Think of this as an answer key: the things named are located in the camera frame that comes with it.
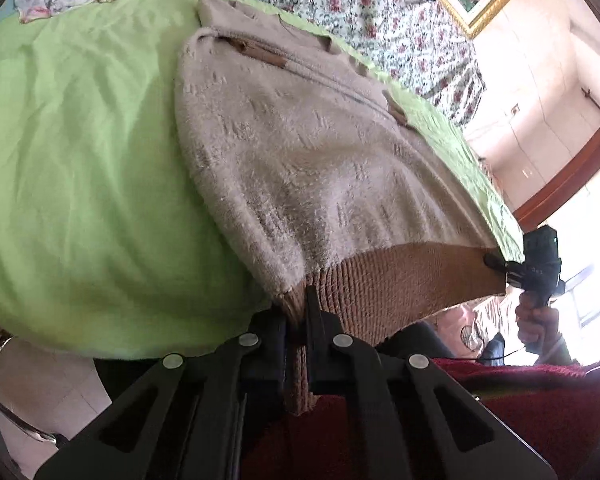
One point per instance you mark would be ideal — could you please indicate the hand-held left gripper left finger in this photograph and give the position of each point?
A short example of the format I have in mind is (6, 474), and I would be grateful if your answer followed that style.
(270, 352)

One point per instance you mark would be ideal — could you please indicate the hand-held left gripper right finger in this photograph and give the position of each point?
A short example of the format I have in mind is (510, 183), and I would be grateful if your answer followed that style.
(321, 352)

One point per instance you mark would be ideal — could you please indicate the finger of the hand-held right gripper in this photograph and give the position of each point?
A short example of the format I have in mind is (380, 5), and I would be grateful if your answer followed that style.
(495, 262)

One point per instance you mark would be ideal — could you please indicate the beige fluffy sweater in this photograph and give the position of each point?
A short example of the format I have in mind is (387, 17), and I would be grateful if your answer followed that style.
(300, 170)

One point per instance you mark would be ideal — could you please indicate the person's right hand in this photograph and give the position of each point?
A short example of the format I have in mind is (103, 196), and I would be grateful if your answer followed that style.
(535, 322)

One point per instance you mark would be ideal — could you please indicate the pink printed cloth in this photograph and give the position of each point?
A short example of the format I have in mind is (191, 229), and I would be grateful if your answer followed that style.
(465, 327)

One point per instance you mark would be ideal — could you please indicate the person's red garment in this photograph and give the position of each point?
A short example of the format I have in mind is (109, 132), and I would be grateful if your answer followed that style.
(530, 410)

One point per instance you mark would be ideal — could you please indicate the floral bed sheet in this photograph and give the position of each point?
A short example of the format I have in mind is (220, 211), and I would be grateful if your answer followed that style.
(380, 25)

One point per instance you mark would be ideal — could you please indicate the light green blanket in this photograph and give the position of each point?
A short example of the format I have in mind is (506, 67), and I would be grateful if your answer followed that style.
(80, 170)

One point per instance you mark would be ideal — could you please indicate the wooden window frame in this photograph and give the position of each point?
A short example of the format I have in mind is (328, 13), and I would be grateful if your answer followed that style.
(570, 175)

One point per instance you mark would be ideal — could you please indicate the metal chair frame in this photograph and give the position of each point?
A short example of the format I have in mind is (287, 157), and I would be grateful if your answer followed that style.
(10, 390)

